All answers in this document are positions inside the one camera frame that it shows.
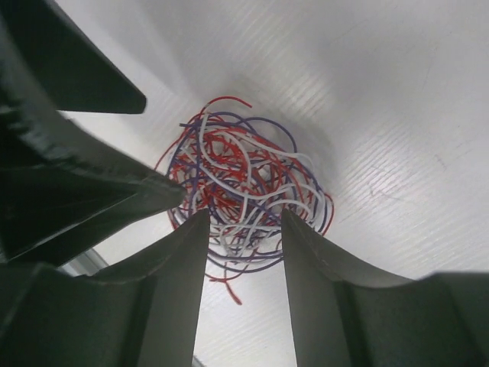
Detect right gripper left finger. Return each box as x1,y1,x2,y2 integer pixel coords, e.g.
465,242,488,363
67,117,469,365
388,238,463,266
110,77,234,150
1,210,209,366

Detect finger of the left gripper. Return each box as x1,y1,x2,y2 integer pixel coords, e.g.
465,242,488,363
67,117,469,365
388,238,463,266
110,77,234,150
1,0,147,114
1,29,184,266

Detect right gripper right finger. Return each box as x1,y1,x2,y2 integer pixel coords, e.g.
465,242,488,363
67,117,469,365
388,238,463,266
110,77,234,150
281,210,488,366

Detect red white purple wires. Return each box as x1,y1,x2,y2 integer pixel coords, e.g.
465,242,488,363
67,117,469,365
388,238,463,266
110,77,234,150
155,96,335,306

